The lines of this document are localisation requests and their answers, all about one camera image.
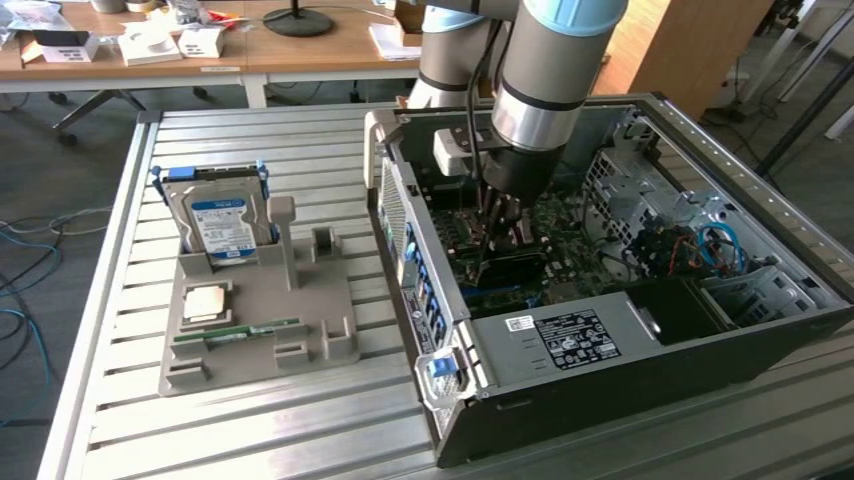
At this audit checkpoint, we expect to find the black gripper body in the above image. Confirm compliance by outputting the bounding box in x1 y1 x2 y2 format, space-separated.
480 143 563 204

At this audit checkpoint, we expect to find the green motherboard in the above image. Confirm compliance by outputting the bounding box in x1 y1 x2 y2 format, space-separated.
426 182 646 321

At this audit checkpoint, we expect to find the silver perforated disk bay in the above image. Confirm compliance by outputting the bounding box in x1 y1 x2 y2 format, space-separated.
579 147 675 261

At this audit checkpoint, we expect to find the square chipset heatsink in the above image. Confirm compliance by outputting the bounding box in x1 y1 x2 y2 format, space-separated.
547 282 593 305

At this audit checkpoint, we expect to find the grey power supply unit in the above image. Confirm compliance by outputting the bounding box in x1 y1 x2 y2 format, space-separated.
470 292 662 389

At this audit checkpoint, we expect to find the blue case latch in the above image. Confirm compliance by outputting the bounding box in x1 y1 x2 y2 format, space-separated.
426 352 463 382

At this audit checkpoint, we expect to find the white paper stack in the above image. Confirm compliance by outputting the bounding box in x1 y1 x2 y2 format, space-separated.
368 22 423 62

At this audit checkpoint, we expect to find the wooden cabinet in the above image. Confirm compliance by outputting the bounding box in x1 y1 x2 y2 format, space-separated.
593 0 779 121

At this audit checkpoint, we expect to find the brown cardboard box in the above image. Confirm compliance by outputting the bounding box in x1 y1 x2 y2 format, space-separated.
392 0 430 49

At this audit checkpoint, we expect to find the grey parts rack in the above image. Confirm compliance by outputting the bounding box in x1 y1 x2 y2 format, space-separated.
158 195 363 399

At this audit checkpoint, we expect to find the black open PC case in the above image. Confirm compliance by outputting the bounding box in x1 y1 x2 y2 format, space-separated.
363 91 854 470

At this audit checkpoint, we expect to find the wooden top office desk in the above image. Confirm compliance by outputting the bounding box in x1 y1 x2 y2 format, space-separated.
244 0 613 109
0 0 268 109

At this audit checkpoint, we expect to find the grey disk bay caddy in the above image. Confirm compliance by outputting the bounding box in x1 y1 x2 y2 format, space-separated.
699 264 826 329

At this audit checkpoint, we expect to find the hard disk with blue rails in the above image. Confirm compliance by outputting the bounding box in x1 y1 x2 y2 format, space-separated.
151 160 272 266

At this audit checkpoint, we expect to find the green RAM stick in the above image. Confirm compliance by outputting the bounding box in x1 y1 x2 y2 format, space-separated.
172 317 303 347

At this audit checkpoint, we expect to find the black metal pole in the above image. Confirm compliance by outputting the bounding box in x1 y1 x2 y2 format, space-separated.
757 14 854 174

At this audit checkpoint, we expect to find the black round lamp base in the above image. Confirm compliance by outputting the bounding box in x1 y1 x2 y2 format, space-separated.
262 0 335 39

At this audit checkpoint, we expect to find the silver CPU chip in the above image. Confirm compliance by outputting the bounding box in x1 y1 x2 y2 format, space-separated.
182 287 227 322

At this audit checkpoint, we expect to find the small white box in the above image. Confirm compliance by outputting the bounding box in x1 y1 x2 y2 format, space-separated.
178 27 227 60

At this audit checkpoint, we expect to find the white tape roll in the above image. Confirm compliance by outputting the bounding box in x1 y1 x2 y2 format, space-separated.
136 30 176 54

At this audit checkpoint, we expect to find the flat white box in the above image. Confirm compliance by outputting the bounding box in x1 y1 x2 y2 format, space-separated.
117 22 183 67

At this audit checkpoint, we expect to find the white box with black lid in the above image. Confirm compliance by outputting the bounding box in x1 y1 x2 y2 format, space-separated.
31 29 101 64

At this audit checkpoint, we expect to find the clear plastic bag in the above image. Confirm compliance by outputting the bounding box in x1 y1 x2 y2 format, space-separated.
0 0 75 32

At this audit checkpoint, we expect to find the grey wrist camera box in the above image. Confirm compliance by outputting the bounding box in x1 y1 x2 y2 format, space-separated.
432 128 499 177

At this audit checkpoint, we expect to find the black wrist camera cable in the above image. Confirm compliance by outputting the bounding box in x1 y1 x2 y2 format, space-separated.
464 19 510 181

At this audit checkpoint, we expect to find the red orange wire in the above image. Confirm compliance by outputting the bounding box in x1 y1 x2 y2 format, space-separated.
671 234 702 276

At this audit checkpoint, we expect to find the blue data wire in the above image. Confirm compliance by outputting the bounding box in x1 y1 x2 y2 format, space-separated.
693 222 750 276

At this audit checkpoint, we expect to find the orange handled tool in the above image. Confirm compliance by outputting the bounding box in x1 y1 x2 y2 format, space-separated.
211 8 250 32

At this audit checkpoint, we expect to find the white floor cable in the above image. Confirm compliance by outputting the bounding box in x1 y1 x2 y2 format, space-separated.
0 207 112 236

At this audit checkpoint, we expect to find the blue floor cable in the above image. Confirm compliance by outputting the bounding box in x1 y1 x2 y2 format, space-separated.
0 219 65 426

